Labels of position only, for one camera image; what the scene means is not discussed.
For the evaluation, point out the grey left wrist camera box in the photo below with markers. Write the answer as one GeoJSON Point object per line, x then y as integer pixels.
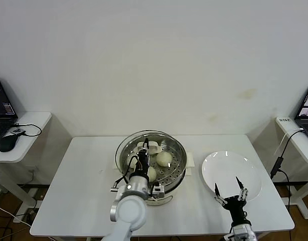
{"type": "Point", "coordinates": [157, 190]}

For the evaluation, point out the small black usb adapter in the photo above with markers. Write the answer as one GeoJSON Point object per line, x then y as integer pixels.
{"type": "Point", "coordinates": [16, 130]}

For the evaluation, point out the round glass pot lid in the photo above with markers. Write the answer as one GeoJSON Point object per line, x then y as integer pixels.
{"type": "Point", "coordinates": [155, 148]}

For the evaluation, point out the white steamed baozi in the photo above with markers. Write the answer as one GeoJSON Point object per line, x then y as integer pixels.
{"type": "Point", "coordinates": [152, 174]}
{"type": "Point", "coordinates": [130, 162]}
{"type": "Point", "coordinates": [164, 159]}

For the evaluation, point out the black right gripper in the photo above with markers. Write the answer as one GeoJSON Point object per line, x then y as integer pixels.
{"type": "Point", "coordinates": [235, 207]}

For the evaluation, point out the white side table with mouse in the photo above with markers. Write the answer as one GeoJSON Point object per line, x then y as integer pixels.
{"type": "Point", "coordinates": [26, 140]}

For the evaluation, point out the white side table with label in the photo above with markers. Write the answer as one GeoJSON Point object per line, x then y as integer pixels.
{"type": "Point", "coordinates": [294, 140]}

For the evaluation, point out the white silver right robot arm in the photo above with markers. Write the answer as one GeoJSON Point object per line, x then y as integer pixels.
{"type": "Point", "coordinates": [240, 231]}

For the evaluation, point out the black computer mouse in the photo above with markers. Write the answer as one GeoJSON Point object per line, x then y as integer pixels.
{"type": "Point", "coordinates": [7, 143]}

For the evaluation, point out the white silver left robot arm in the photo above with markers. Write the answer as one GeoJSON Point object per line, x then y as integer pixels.
{"type": "Point", "coordinates": [130, 208]}

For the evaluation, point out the stainless steel steamer basket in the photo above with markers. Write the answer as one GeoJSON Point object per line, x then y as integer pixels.
{"type": "Point", "coordinates": [180, 153]}

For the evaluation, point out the small printed table label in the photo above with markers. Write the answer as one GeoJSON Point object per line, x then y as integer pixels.
{"type": "Point", "coordinates": [284, 119]}

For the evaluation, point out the steel steamer pot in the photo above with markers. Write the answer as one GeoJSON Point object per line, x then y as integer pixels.
{"type": "Point", "coordinates": [190, 163]}

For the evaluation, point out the grey laptop with pale screen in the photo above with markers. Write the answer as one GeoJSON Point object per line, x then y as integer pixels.
{"type": "Point", "coordinates": [305, 108]}

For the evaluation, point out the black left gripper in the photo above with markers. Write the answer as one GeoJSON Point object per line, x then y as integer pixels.
{"type": "Point", "coordinates": [143, 163]}

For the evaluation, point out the white round plate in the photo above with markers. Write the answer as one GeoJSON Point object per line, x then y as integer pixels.
{"type": "Point", "coordinates": [226, 170]}

